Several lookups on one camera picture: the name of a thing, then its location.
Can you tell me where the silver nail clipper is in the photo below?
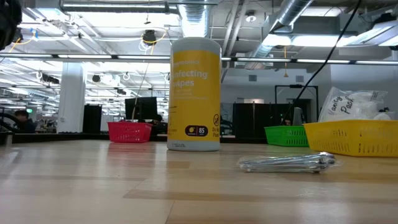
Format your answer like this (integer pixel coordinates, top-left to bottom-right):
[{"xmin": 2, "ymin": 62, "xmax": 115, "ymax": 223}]
[{"xmin": 238, "ymin": 151, "xmax": 340, "ymax": 174}]

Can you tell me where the white vanity pack bag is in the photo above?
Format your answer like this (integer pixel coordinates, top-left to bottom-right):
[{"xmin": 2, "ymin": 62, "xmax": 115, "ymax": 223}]
[
  {"xmin": 372, "ymin": 111, "xmax": 394, "ymax": 121},
  {"xmin": 317, "ymin": 86, "xmax": 389, "ymax": 123}
]

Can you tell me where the yellow disinfecting wipes canister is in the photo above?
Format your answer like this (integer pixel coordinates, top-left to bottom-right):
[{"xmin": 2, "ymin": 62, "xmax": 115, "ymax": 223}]
[{"xmin": 167, "ymin": 37, "xmax": 222, "ymax": 152}]

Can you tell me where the black partition panel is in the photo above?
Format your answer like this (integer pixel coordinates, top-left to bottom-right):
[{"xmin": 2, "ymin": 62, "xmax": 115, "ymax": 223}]
[{"xmin": 232, "ymin": 102, "xmax": 295, "ymax": 138}]

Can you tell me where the black background monitor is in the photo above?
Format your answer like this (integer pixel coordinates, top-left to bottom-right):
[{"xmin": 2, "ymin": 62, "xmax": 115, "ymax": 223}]
[{"xmin": 124, "ymin": 96, "xmax": 159, "ymax": 121}]

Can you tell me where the red plastic basket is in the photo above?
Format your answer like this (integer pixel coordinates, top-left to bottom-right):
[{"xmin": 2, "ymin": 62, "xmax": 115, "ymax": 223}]
[{"xmin": 107, "ymin": 121, "xmax": 153, "ymax": 144}]

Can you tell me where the green plastic basket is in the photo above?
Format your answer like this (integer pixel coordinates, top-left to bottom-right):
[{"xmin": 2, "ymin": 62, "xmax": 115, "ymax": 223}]
[{"xmin": 264, "ymin": 125, "xmax": 310, "ymax": 147}]

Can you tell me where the black tube stand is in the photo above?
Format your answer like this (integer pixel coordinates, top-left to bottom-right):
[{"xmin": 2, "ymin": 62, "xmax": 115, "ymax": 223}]
[{"xmin": 274, "ymin": 84, "xmax": 320, "ymax": 125}]

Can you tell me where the black cabinet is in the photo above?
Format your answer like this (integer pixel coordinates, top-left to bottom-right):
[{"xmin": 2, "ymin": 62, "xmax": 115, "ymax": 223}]
[{"xmin": 82, "ymin": 104, "xmax": 103, "ymax": 134}]

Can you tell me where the white pillar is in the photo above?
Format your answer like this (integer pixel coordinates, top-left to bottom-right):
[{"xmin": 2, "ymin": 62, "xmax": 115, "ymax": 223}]
[{"xmin": 57, "ymin": 62, "xmax": 87, "ymax": 134}]

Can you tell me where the grey ceiling pipe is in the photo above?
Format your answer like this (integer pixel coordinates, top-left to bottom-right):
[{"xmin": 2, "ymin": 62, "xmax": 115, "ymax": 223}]
[{"xmin": 58, "ymin": 0, "xmax": 180, "ymax": 14}]

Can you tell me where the yellow plastic basket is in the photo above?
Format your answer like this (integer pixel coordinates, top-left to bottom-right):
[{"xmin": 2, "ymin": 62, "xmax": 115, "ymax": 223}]
[{"xmin": 303, "ymin": 119, "xmax": 398, "ymax": 158}]

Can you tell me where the black ceiling cable reel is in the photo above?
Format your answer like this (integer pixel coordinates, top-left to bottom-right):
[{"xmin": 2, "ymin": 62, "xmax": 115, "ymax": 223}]
[{"xmin": 142, "ymin": 29, "xmax": 158, "ymax": 46}]

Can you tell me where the silver ribbed ceiling duct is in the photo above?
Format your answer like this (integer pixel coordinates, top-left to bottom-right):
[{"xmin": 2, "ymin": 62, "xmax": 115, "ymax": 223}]
[{"xmin": 177, "ymin": 0, "xmax": 210, "ymax": 39}]

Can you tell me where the silver slanted ceiling duct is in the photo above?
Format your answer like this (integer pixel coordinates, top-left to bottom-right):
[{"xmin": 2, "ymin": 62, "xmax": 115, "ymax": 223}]
[{"xmin": 244, "ymin": 0, "xmax": 315, "ymax": 71}]

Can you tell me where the black aluminium table frame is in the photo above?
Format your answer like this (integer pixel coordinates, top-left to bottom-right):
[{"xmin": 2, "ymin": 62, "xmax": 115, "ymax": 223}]
[{"xmin": 0, "ymin": 132, "xmax": 268, "ymax": 146}]

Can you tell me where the black hanging cable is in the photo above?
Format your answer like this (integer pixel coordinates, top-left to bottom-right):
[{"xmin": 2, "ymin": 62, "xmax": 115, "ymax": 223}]
[{"xmin": 280, "ymin": 0, "xmax": 363, "ymax": 125}]

